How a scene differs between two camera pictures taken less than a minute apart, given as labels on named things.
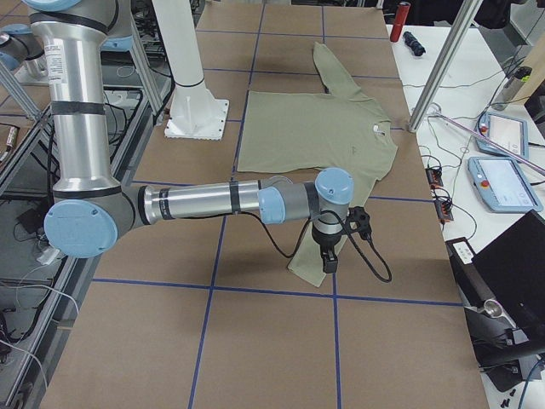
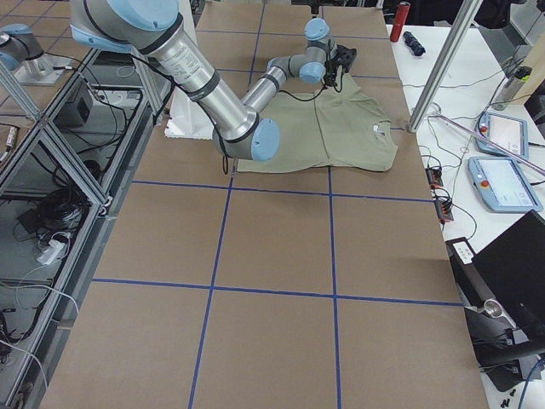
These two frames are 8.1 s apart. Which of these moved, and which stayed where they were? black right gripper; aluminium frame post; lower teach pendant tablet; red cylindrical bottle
Moved: black right gripper
Stayed: aluminium frame post; red cylindrical bottle; lower teach pendant tablet
